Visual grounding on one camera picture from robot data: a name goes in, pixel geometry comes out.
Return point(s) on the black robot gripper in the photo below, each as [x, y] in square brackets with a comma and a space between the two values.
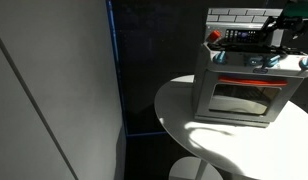
[294, 17]

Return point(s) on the blue stove knob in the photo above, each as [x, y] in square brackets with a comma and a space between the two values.
[219, 58]
[304, 64]
[254, 60]
[270, 62]

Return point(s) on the black control panel display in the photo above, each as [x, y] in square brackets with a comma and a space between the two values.
[242, 36]

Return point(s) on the blue stove knob far right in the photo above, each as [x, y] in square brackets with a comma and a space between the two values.
[304, 64]

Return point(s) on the red round stove knob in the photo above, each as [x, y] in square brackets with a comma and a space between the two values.
[214, 35]

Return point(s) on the grey toy stove oven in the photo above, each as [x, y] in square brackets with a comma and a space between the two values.
[244, 76]

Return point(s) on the blue stove knob far left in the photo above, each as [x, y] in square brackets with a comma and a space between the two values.
[219, 58]

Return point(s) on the round white table base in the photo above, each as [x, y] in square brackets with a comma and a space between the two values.
[193, 168]

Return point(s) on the red oven door handle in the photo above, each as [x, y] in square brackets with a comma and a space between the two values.
[226, 79]

